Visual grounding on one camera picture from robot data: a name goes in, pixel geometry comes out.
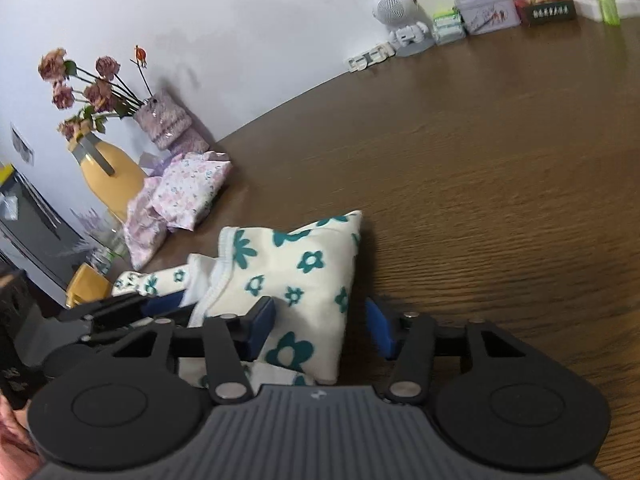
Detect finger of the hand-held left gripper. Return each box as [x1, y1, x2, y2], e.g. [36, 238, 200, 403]
[80, 294, 196, 346]
[57, 294, 151, 322]

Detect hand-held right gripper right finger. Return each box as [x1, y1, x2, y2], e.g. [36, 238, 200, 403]
[364, 297, 526, 405]

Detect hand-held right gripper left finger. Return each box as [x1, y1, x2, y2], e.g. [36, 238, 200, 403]
[111, 296, 277, 405]

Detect cream green-flowered garment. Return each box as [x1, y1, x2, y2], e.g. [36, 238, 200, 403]
[111, 210, 363, 388]

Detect pink floral garment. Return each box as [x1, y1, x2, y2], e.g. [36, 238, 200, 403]
[123, 151, 233, 271]

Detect black perforated crate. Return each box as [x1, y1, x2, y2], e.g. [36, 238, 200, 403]
[0, 267, 38, 406]

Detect rack of small items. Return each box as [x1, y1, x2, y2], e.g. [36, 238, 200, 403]
[90, 245, 127, 277]

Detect clear glass cup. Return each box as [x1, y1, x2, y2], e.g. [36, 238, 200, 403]
[102, 212, 130, 256]

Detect grey fridge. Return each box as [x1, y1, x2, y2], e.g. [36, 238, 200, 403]
[0, 162, 88, 291]

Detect yellow thermos jug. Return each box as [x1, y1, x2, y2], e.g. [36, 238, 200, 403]
[67, 130, 148, 223]

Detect purple tissue pack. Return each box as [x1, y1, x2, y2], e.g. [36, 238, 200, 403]
[139, 151, 173, 175]

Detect pink wrapped vase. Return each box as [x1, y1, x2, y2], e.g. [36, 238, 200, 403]
[132, 89, 208, 153]

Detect dried rose bouquet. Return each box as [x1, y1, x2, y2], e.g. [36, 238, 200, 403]
[39, 45, 151, 141]

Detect green and white packets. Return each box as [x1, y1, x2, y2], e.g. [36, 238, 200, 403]
[431, 7, 467, 45]

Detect white robot speaker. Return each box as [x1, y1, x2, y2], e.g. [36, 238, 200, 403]
[372, 0, 435, 57]

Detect lilac tin box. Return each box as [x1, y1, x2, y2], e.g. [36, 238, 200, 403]
[454, 0, 521, 36]

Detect dark gift box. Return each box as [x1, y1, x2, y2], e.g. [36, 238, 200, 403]
[515, 0, 578, 26]

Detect wall poster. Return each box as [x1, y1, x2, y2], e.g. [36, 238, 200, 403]
[10, 122, 36, 166]

